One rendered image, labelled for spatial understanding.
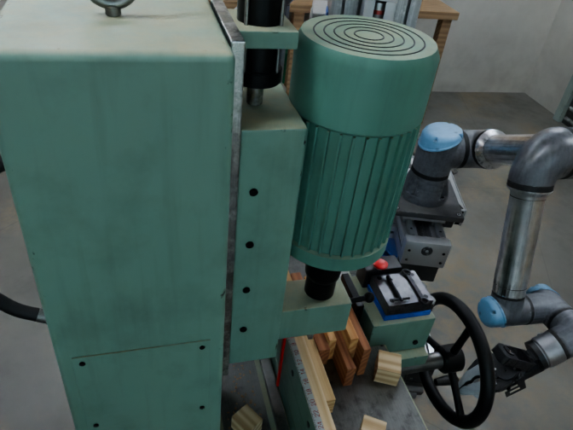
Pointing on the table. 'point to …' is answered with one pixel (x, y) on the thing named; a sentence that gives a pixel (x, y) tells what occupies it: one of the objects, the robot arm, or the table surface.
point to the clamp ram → (352, 295)
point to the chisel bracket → (313, 311)
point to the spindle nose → (320, 282)
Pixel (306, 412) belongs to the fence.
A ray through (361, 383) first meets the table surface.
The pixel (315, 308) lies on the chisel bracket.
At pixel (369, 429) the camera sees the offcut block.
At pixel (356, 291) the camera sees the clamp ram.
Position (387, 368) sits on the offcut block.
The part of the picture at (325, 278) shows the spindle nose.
